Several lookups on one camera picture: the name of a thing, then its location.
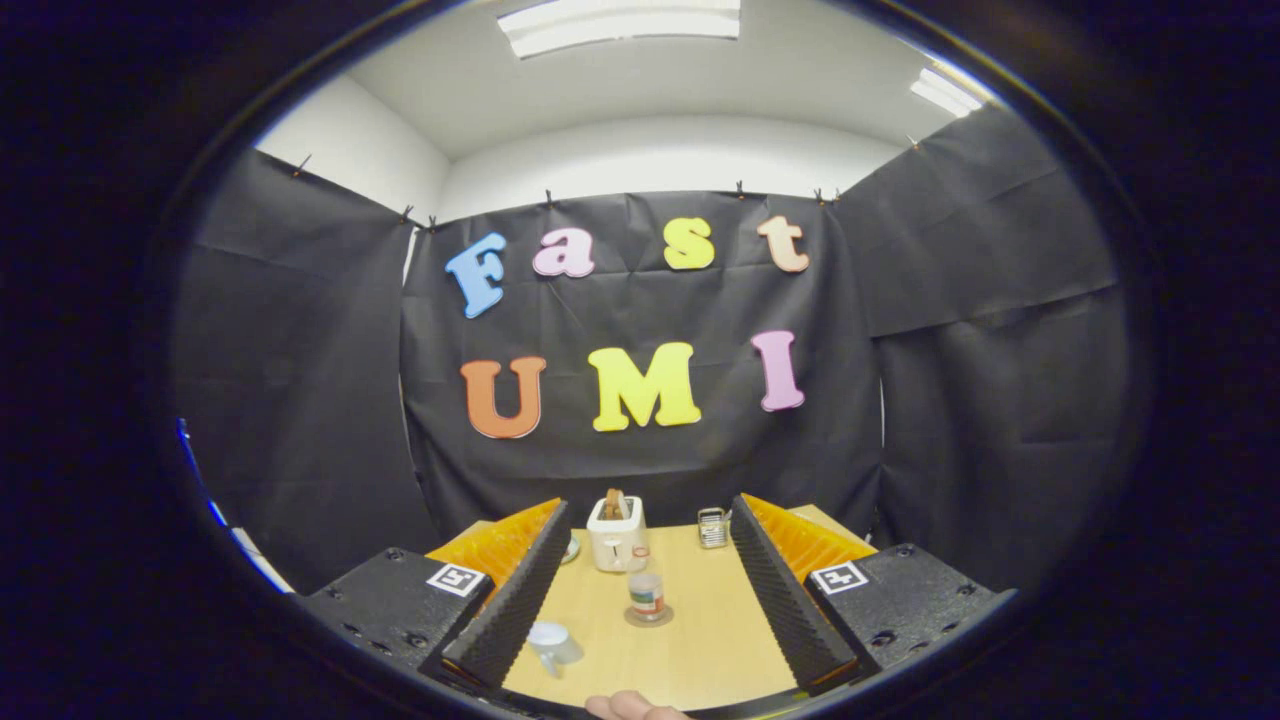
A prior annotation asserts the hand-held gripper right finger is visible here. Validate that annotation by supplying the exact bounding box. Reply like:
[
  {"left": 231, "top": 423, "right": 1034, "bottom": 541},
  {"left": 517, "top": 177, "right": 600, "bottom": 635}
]
[{"left": 728, "top": 492, "right": 1019, "bottom": 691}]

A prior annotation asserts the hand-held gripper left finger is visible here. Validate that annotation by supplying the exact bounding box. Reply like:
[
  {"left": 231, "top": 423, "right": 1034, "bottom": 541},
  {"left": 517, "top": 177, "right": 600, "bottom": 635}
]
[{"left": 300, "top": 497, "right": 573, "bottom": 691}]

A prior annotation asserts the light blue cup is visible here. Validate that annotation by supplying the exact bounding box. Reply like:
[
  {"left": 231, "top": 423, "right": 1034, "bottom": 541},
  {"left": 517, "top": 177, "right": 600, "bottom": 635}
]
[{"left": 526, "top": 621, "right": 584, "bottom": 678}]

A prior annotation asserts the clear plastic juice bottle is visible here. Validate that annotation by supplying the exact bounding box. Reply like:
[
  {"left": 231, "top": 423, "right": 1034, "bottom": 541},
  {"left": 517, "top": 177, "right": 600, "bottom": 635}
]
[{"left": 627, "top": 546, "right": 666, "bottom": 623}]

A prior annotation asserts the wooden table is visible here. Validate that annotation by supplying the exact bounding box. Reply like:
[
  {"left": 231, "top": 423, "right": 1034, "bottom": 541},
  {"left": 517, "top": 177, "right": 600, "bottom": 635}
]
[{"left": 425, "top": 503, "right": 879, "bottom": 713}]

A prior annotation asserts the white toaster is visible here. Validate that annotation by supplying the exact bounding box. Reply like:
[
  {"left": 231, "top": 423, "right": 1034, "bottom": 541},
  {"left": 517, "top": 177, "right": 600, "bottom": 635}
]
[{"left": 586, "top": 496, "right": 649, "bottom": 573}]

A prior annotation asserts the small ceiling light panel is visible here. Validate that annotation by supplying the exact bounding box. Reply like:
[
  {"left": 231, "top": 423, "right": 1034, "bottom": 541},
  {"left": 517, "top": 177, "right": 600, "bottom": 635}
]
[{"left": 910, "top": 67, "right": 986, "bottom": 119}]

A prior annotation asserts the long ceiling light panel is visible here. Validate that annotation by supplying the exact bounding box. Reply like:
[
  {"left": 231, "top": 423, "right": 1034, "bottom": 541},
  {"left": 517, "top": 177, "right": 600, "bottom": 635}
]
[{"left": 497, "top": 0, "right": 743, "bottom": 59}]

